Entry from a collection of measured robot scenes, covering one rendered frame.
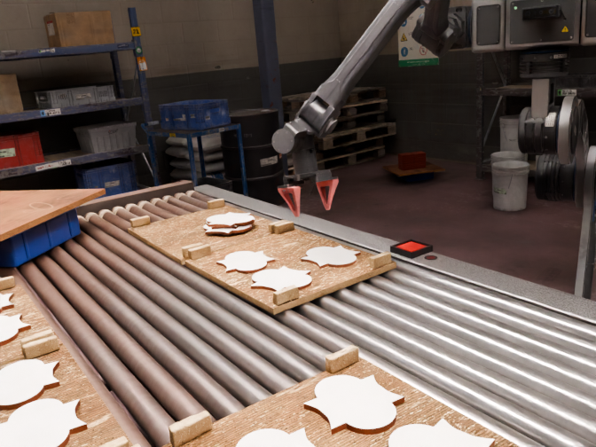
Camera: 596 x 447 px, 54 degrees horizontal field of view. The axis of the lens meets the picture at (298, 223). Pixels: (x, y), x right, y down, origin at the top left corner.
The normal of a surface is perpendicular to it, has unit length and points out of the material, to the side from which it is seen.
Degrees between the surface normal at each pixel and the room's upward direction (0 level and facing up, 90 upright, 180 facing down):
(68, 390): 0
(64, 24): 89
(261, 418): 0
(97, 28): 87
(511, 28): 90
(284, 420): 0
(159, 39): 90
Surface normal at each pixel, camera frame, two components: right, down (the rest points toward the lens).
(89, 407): -0.08, -0.95
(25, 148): 0.63, 0.18
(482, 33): -0.52, 0.29
